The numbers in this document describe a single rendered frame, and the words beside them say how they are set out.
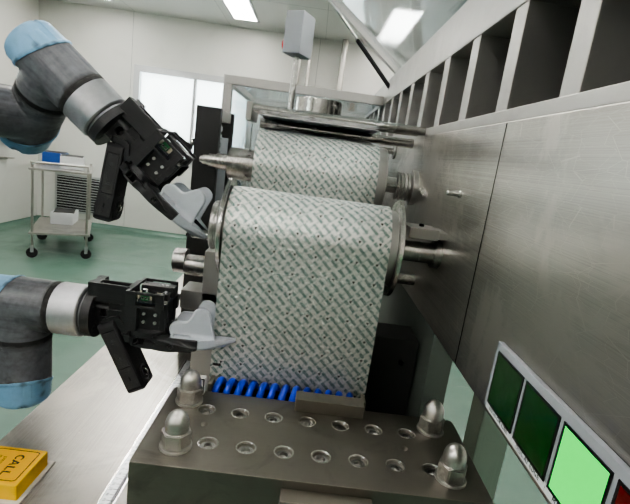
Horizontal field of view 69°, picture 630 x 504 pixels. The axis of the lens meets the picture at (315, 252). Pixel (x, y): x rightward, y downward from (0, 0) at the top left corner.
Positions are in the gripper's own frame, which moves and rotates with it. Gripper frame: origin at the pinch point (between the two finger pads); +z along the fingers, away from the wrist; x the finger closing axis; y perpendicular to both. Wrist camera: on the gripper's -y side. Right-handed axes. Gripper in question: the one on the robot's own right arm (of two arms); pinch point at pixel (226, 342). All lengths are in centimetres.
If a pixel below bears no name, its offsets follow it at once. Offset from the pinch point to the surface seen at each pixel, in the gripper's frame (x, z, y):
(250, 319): -0.3, 3.1, 4.1
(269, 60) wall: 556, -64, 137
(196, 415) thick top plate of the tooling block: -10.1, -1.4, -5.9
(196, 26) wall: 556, -160, 164
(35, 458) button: -8.3, -22.9, -16.5
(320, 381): -0.3, 14.5, -4.2
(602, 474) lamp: -38.0, 29.6, 11.7
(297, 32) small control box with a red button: 57, 1, 57
